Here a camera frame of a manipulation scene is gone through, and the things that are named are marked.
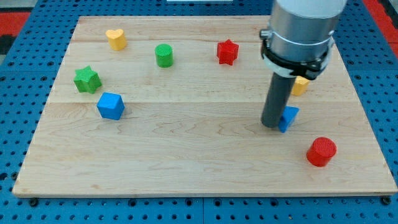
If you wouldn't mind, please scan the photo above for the red star block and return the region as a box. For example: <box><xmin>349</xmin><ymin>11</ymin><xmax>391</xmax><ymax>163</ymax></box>
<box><xmin>216</xmin><ymin>39</ymin><xmax>239</xmax><ymax>65</ymax></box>

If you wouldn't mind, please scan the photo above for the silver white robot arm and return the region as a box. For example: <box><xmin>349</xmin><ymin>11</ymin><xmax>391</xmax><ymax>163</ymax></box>
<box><xmin>259</xmin><ymin>0</ymin><xmax>347</xmax><ymax>80</ymax></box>

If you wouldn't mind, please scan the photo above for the yellow hexagon block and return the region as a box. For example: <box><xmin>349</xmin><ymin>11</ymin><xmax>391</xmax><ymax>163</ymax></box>
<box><xmin>291</xmin><ymin>77</ymin><xmax>310</xmax><ymax>96</ymax></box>

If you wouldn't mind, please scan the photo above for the green star block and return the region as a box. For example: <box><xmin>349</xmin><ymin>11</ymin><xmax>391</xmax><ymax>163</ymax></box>
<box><xmin>73</xmin><ymin>65</ymin><xmax>102</xmax><ymax>94</ymax></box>

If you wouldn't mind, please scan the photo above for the light wooden board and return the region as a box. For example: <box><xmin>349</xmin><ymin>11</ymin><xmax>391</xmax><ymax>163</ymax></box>
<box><xmin>12</xmin><ymin>16</ymin><xmax>397</xmax><ymax>198</ymax></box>

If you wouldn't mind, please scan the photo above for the green cylinder block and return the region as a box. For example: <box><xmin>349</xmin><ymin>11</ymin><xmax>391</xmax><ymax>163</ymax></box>
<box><xmin>155</xmin><ymin>44</ymin><xmax>174</xmax><ymax>68</ymax></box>

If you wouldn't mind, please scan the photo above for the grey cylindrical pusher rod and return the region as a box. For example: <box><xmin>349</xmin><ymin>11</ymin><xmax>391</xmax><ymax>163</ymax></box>
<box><xmin>261</xmin><ymin>73</ymin><xmax>296</xmax><ymax>128</ymax></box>

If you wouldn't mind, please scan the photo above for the blue cube block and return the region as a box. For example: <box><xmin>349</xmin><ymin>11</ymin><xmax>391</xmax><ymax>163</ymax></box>
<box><xmin>96</xmin><ymin>92</ymin><xmax>125</xmax><ymax>120</ymax></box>

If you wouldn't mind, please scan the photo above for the blue triangle block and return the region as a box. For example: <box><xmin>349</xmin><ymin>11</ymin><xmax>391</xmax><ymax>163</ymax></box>
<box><xmin>278</xmin><ymin>106</ymin><xmax>300</xmax><ymax>133</ymax></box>

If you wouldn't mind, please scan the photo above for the yellow heart block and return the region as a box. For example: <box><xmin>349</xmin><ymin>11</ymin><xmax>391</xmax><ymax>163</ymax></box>
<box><xmin>105</xmin><ymin>29</ymin><xmax>127</xmax><ymax>51</ymax></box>

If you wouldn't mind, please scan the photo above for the red cylinder block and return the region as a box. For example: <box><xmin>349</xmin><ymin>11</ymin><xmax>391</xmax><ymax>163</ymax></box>
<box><xmin>306</xmin><ymin>137</ymin><xmax>337</xmax><ymax>167</ymax></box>

